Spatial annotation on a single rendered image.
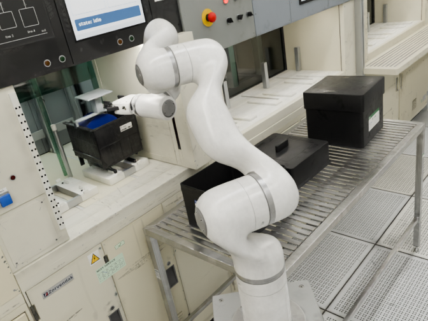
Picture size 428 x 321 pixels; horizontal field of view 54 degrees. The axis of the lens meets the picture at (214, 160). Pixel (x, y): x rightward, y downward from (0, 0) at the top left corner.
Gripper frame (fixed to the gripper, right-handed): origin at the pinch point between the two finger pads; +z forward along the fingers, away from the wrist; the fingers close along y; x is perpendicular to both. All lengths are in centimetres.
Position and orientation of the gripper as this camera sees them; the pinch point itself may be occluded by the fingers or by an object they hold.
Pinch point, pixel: (114, 102)
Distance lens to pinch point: 170.2
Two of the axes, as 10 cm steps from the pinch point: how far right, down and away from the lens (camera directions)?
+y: 6.4, -4.2, 6.4
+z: -7.4, -1.6, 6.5
